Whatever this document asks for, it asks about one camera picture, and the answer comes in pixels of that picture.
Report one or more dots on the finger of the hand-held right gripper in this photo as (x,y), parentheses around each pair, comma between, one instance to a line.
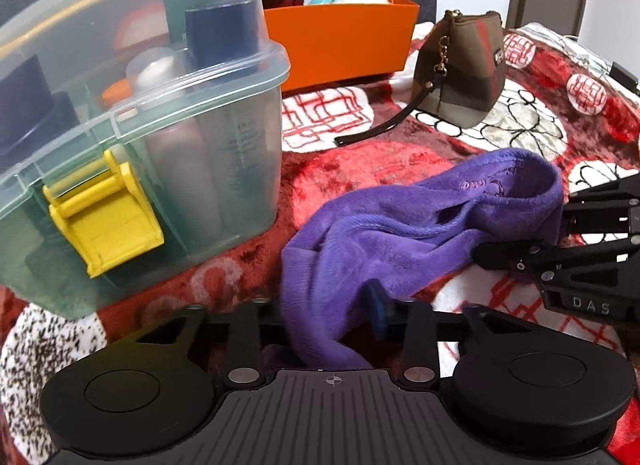
(605,205)
(520,255)

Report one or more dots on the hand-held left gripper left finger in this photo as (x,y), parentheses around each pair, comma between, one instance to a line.
(247,340)

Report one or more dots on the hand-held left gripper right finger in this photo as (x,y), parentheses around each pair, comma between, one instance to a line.
(378,317)

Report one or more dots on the purple fleece towel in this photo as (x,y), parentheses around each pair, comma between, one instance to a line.
(375,240)

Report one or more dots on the orange cardboard box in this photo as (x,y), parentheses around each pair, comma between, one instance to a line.
(340,40)

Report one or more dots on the black rectangular device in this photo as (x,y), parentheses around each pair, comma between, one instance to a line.
(625,78)

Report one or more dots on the clear plastic storage box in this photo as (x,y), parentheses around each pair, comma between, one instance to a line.
(250,195)

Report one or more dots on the red floral blanket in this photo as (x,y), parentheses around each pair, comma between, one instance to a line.
(380,165)

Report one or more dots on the brown striped pouch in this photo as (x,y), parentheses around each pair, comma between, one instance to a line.
(465,80)

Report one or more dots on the white cap bottle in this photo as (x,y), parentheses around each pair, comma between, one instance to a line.
(165,75)

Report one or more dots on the orange cap bottle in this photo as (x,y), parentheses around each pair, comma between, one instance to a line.
(117,90)

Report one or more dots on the navy cap bottle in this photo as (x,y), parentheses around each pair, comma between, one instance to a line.
(220,30)

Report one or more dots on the black cap bottle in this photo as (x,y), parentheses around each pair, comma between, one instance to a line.
(30,105)

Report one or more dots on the green cap bottle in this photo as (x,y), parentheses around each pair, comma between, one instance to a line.
(192,0)

